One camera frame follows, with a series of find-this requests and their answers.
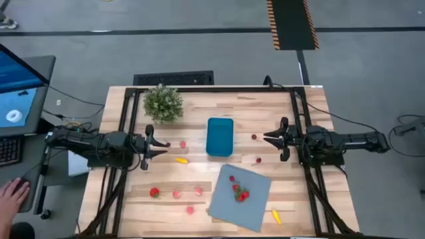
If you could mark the black computer keyboard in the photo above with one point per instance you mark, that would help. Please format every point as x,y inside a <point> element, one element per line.
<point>8,151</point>

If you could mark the red toy strawberry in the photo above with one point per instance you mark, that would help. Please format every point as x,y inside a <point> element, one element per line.
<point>245,194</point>
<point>235,187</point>
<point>154,192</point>
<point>240,198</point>

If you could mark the black floor grate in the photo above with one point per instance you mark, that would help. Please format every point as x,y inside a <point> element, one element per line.
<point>172,78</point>

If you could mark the person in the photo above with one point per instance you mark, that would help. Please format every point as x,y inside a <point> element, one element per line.
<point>21,231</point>

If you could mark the white box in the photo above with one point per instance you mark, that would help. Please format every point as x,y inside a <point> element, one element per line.
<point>76,166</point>

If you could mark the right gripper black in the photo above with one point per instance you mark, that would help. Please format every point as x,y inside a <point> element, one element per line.
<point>285,139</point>

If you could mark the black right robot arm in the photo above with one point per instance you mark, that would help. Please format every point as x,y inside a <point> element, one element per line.
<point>348,139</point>

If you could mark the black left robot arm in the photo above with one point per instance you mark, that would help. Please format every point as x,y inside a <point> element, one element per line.
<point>99,142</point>

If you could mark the person's foot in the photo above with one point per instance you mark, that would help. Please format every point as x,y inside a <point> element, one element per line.
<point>8,24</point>

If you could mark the grey cloth mat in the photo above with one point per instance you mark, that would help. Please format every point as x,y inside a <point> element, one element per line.
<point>225,206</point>

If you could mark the blue plastic tupperware container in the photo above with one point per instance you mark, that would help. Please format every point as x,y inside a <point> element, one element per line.
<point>220,137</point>

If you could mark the black aluminium table frame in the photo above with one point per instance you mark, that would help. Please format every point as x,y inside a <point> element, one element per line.
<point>216,89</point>

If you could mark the grey desk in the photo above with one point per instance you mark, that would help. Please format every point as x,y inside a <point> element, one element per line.
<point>36,172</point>

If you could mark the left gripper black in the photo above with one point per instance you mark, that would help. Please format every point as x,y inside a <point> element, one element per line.
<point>147,142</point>

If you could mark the computer monitor blue screen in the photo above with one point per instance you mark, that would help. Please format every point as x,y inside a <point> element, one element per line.
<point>16,99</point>

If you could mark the grey floor device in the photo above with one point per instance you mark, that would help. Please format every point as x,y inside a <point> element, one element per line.
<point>415,126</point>

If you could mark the pink toy peach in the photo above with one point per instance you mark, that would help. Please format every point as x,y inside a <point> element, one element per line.
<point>190,209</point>
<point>198,191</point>
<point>176,194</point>
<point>182,144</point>

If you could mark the person's hand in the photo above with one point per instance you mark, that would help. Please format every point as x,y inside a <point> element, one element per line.
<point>11,199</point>

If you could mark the black orange-striped floor mat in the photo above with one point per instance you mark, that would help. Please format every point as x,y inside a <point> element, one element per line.
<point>292,23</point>

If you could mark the black desk stand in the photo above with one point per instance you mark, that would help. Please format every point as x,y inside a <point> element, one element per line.
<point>44,214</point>

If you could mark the yellow toy banana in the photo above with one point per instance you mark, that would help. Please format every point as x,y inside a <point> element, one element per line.
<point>276,217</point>
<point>181,160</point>

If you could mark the green potted plant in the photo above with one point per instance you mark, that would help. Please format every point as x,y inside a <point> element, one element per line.
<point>162,104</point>

